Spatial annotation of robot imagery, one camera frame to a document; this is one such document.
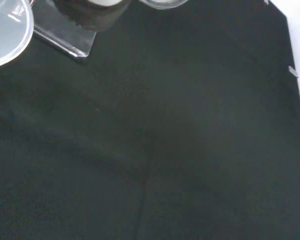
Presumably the translucent plastic funnel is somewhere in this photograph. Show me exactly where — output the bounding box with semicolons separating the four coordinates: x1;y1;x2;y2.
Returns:
0;0;35;70

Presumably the black bench cloth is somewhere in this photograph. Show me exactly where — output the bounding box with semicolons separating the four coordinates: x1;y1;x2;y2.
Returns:
0;0;300;240

